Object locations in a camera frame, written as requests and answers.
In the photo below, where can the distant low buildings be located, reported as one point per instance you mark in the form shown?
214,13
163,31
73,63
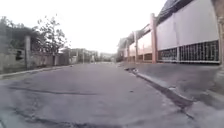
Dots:
83,55

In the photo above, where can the grey asphalt road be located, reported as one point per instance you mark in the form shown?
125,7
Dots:
83,86

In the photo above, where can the grey concrete pavement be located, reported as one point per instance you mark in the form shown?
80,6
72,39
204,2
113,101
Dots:
180,76

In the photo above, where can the tree with sparse leaves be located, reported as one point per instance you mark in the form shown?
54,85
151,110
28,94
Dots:
50,35

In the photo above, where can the concrete kerb strip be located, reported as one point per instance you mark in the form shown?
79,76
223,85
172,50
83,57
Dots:
30,71

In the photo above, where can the pale wall with orange posts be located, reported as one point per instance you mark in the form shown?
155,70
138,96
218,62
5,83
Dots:
186,36

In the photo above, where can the grey concrete wall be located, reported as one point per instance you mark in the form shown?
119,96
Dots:
13,60

